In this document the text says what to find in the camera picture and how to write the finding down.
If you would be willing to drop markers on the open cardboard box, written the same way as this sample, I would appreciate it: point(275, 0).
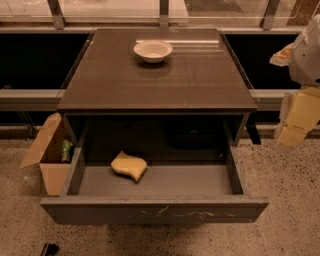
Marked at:
point(46, 152)

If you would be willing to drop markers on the dark brown cabinet counter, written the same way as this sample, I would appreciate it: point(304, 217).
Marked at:
point(197, 87)

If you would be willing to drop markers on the yellow sponge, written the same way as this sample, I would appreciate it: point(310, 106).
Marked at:
point(132, 166)

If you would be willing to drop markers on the white ceramic bowl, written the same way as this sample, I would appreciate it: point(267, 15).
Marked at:
point(153, 51)

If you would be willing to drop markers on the small black floor object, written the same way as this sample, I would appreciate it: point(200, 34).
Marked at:
point(49, 250)

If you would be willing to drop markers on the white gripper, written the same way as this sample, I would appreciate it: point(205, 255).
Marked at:
point(306, 60)

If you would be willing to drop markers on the open grey top drawer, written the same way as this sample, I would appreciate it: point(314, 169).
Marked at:
point(178, 186)

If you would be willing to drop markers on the green packet in box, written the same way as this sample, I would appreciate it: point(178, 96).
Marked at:
point(67, 151)

